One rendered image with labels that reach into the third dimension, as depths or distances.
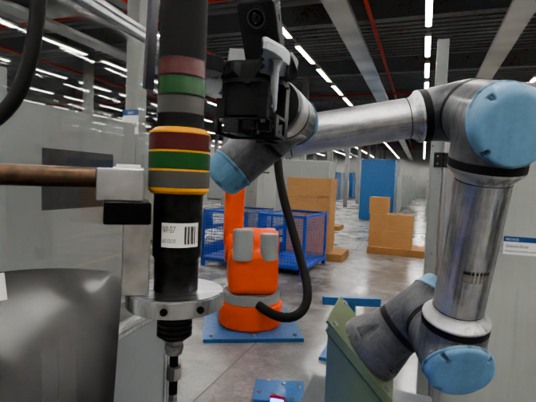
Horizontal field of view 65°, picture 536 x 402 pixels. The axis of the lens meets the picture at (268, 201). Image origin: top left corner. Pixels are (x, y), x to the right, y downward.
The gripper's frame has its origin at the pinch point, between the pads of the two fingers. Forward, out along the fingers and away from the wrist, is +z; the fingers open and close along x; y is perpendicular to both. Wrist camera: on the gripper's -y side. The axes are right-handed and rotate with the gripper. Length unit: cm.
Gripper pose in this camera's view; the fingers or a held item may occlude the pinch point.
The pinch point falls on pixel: (215, 41)
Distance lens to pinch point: 39.6
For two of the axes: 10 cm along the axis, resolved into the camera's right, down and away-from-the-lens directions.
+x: -9.6, -0.7, 2.8
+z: -2.8, 0.3, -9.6
